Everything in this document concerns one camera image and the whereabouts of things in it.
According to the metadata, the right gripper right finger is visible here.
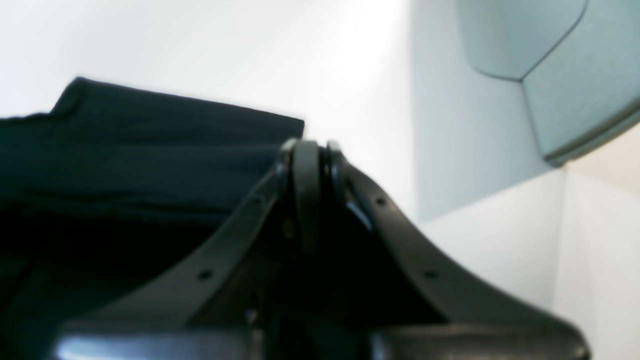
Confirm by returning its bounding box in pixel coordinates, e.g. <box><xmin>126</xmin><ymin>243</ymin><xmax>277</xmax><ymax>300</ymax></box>
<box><xmin>326</xmin><ymin>141</ymin><xmax>591</xmax><ymax>360</ymax></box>

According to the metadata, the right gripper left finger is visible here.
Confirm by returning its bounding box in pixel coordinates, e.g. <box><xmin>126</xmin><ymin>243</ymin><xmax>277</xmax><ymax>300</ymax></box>
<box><xmin>50</xmin><ymin>139</ymin><xmax>321</xmax><ymax>360</ymax></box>

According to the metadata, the black T-shirt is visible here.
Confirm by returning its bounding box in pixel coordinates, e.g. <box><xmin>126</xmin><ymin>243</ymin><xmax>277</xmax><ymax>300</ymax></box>
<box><xmin>0</xmin><ymin>77</ymin><xmax>305</xmax><ymax>360</ymax></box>

